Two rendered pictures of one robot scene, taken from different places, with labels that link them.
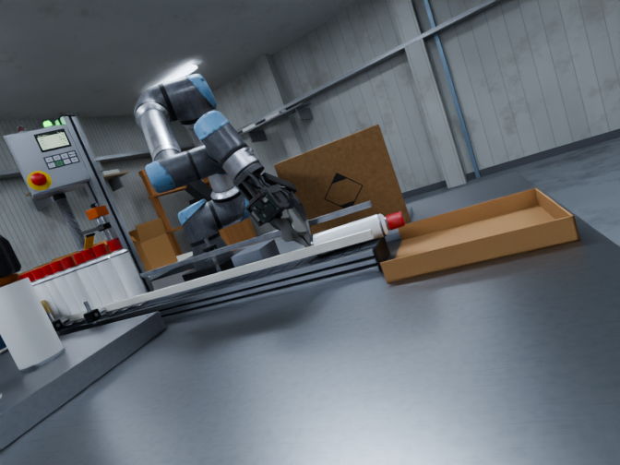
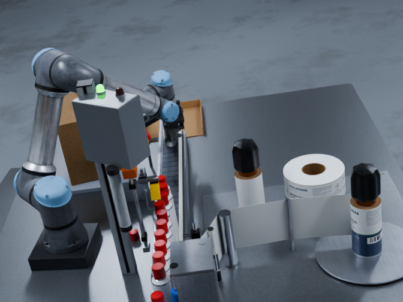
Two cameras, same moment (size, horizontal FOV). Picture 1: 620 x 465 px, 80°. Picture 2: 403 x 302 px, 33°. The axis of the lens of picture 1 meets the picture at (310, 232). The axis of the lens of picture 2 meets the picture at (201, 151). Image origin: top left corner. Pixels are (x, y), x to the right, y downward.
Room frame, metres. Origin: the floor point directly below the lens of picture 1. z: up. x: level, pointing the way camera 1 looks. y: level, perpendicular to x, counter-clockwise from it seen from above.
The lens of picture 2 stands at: (1.65, 2.40, 2.21)
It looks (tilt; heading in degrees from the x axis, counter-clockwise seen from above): 28 degrees down; 249
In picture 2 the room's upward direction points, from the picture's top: 9 degrees counter-clockwise
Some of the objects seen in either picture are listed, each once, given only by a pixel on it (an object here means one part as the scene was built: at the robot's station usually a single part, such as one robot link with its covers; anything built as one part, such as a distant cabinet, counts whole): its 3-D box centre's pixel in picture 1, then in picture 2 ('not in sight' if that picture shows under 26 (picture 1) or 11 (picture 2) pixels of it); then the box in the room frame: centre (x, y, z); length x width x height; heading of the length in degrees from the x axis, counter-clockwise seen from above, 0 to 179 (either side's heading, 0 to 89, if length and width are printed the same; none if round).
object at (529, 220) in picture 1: (467, 232); (174, 120); (0.70, -0.29, 0.85); 0.30 x 0.26 x 0.04; 66
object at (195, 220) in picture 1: (198, 220); (54, 199); (1.40, 0.37, 1.05); 0.13 x 0.12 x 0.14; 104
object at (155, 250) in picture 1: (142, 249); not in sight; (2.96, 1.30, 0.97); 0.51 x 0.42 x 0.37; 153
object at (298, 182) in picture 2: not in sight; (315, 187); (0.61, 0.72, 0.95); 0.20 x 0.20 x 0.14
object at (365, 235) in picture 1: (178, 288); (180, 190); (0.96, 0.37, 0.90); 1.07 x 0.01 x 0.02; 66
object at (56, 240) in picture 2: (209, 249); (63, 229); (1.40, 0.38, 0.93); 0.15 x 0.15 x 0.10
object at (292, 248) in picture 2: not in sight; (289, 225); (0.80, 0.88, 0.97); 0.02 x 0.02 x 0.19
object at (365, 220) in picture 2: not in sight; (366, 210); (0.63, 1.03, 1.04); 0.09 x 0.09 x 0.29
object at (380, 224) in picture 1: (357, 232); (168, 130); (0.80, -0.10, 0.91); 0.20 x 0.05 x 0.05; 73
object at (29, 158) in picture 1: (51, 161); (112, 127); (1.23, 0.69, 1.38); 0.17 x 0.10 x 0.19; 121
